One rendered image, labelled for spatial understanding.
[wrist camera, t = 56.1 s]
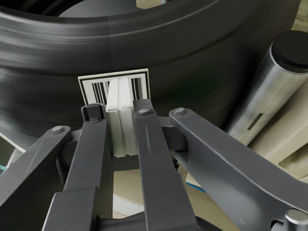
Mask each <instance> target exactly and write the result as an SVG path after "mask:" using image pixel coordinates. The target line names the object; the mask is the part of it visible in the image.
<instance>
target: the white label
mask: <svg viewBox="0 0 308 231"><path fill-rule="evenodd" d="M121 77H128V78H130V85H131V91H132V100H139V99H149V100H151V99H150V88H149V72H148V69H140V70H132V71H121V72H113V73H105V74H98V75H90V76H82V77H78V80H79V84H80V87H81V91H82V95H83V98H84V102H85V105H88V104H93V103H102V104H104V105H107V99H108V92H109V85H110V81H111V79H114V78H118V79H121Z"/></svg>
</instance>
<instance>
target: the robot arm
mask: <svg viewBox="0 0 308 231"><path fill-rule="evenodd" d="M81 111H82V116H83V121H84V123H83V127H82V129H80V130H77V131H73V132H71V128H70V127H69V126H56V127H54V128H52V129H50V130H48V131H47V132H46V133H45V134H44V135H43V136H42V137H41V138H40V139H39V140H37V141H36V142H35V143H34V144H33V145H32V146H31V147H30V148H29V149H28V150H27V151H26V152H25V153H23V154H22V155H21V156H20V157H19V158H18V159H17V160H16V161H15V162H14V163H13V164H12V165H11V166H9V167H8V168H7V169H6V170H5V171H4V172H3V173H2V174H1V175H0V231H223V230H222V229H220V228H218V227H216V226H215V225H213V224H211V223H210V222H208V221H206V220H204V219H202V218H200V217H198V216H195V214H194V211H193V208H192V205H191V202H190V200H189V197H188V194H187V191H186V188H185V186H184V183H183V180H182V177H181V174H180V173H176V170H175V167H174V164H173V161H172V158H171V154H170V152H169V150H172V152H173V156H174V157H175V158H176V159H177V160H178V161H179V163H180V164H181V165H182V166H183V167H184V168H185V169H186V170H187V172H188V173H189V174H190V175H191V176H192V177H193V178H194V179H195V181H196V182H197V183H198V184H199V185H200V186H201V187H202V188H203V189H204V191H205V192H206V193H207V194H208V195H209V196H210V197H211V198H212V199H213V200H214V201H215V202H216V204H217V205H218V206H219V207H220V208H221V209H222V210H223V211H224V213H225V214H226V215H227V216H228V217H229V218H230V219H231V220H232V222H233V223H234V224H235V225H236V226H237V227H238V228H239V229H240V230H241V231H308V183H305V182H303V181H300V180H298V179H296V178H294V177H292V176H291V175H289V174H288V173H286V172H285V171H283V170H282V169H280V168H279V167H277V166H276V165H274V164H273V163H271V162H270V161H268V160H267V159H265V158H264V157H262V156H261V155H259V154H258V153H256V152H254V151H253V150H251V149H250V148H249V147H247V146H245V145H244V144H242V143H241V142H239V141H238V140H236V139H235V138H233V137H232V136H230V135H229V134H227V133H226V132H224V131H223V130H221V129H219V128H218V127H217V126H215V125H213V124H212V123H210V122H209V121H207V120H206V119H204V118H203V117H201V116H200V115H198V114H197V113H195V112H194V111H192V110H190V109H187V108H178V109H174V110H171V111H170V112H169V117H162V116H158V115H157V113H156V111H155V110H154V109H153V106H152V103H151V101H150V100H149V99H139V100H132V91H131V85H130V78H128V77H121V79H118V78H114V79H111V81H110V85H109V92H108V99H107V105H104V104H102V103H93V104H88V105H85V106H83V107H82V108H81ZM126 154H129V156H131V155H137V154H138V157H139V165H140V173H141V184H142V192H143V204H144V211H142V212H139V213H137V214H134V215H131V216H128V217H126V218H122V219H113V188H114V156H116V157H117V158H119V157H125V156H126Z"/></svg>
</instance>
